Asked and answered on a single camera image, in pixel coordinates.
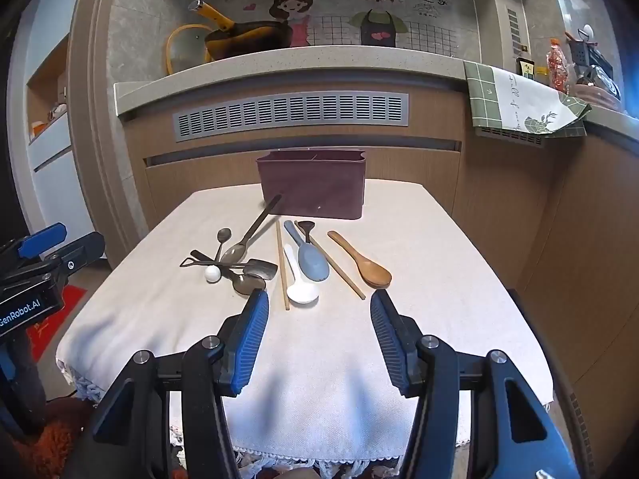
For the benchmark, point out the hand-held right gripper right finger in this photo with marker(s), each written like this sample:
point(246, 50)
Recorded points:
point(388, 344)

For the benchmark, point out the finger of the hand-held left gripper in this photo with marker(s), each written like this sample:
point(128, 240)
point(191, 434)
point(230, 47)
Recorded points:
point(42, 238)
point(82, 254)

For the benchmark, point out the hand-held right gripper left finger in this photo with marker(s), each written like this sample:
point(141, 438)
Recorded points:
point(252, 342)

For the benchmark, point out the clear plastic spoon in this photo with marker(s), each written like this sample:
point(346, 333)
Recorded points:
point(303, 293)

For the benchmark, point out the wooden spoon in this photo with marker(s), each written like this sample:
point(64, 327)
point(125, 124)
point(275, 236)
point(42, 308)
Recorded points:
point(374, 274)

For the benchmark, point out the wooden chopstick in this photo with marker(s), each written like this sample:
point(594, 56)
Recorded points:
point(282, 269)
point(339, 270)

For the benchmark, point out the long translucent grey spoon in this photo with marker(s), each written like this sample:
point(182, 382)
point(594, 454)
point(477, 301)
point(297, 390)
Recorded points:
point(234, 254)

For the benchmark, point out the blue grey rice paddle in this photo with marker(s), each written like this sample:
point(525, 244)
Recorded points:
point(312, 264)

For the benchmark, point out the small dark metal spoon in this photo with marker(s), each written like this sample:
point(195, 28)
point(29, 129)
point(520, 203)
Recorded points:
point(224, 235)

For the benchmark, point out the dark brown small spoon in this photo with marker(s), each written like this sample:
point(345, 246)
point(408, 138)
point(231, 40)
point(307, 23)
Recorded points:
point(307, 227)

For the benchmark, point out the maroon plastic utensil holder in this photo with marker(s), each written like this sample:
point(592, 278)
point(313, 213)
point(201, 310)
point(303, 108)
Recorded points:
point(312, 187)

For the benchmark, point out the red floor mat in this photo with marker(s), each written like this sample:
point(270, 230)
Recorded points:
point(60, 309)

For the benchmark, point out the white shelf cabinet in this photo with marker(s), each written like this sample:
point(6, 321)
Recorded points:
point(55, 179)

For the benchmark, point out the small white ball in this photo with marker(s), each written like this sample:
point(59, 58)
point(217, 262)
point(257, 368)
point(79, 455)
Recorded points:
point(213, 273)

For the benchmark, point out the orange fuzzy rug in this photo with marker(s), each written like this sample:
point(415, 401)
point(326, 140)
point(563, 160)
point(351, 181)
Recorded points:
point(45, 439)

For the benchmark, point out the glass lid with yellow rim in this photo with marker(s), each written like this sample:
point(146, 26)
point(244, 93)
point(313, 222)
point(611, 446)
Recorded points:
point(189, 52)

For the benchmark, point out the long grey vent grille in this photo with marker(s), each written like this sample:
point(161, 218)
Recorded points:
point(299, 112)

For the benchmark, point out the short grey vent grille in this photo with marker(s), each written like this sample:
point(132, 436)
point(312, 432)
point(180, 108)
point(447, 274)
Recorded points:
point(509, 138)

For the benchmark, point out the green checked towel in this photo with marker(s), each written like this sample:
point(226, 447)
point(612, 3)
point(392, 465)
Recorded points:
point(519, 100)

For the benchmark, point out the stone kitchen countertop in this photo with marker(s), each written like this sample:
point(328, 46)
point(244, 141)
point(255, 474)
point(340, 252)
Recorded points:
point(349, 67)

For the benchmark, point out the dark bottle with yellow label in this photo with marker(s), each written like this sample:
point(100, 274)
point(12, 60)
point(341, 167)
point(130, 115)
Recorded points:
point(525, 69)

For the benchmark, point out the red snack bag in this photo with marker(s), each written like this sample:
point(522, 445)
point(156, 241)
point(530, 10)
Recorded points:
point(556, 67)

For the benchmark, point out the black kitchen appliance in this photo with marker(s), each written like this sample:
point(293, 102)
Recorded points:
point(601, 77)

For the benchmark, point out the black utensil caddy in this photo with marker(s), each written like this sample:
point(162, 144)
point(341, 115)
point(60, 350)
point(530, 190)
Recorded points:
point(581, 52)

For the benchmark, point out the cartoon wall sticker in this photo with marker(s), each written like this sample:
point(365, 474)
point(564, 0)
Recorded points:
point(379, 15)

